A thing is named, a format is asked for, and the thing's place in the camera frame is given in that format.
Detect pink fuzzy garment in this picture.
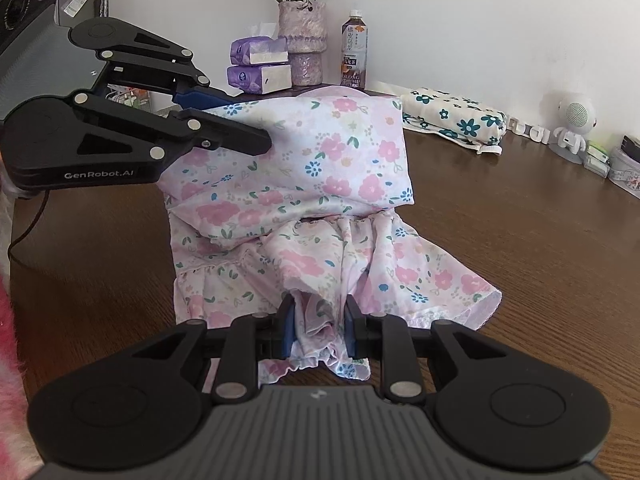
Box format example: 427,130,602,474
0,275,46,480

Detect black speaker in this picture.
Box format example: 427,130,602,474
0,0,68,56

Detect white phone stand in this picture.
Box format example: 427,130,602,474
506,117,551,145

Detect green and white small boxes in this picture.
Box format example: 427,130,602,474
582,142,611,178

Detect white robot figurine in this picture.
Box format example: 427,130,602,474
549,91,598,165

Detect tea bottle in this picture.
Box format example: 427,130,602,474
341,9,369,92

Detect pink floral dress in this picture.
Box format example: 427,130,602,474
157,85,502,381

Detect pink fuzzy vase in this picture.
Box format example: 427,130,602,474
277,1,328,87

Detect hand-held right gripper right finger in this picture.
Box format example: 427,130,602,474
344,294,508,406

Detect purple tissue pack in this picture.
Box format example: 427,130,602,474
226,62,293,96
230,21,289,67

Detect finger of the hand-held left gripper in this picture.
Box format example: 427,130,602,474
97,20,238,111
72,89,275,162

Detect folded white teal-flowered cloth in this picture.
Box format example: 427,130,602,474
400,87,508,156

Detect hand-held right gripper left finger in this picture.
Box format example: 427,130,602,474
130,292,297,406

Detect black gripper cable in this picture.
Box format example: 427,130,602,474
7,187,51,273

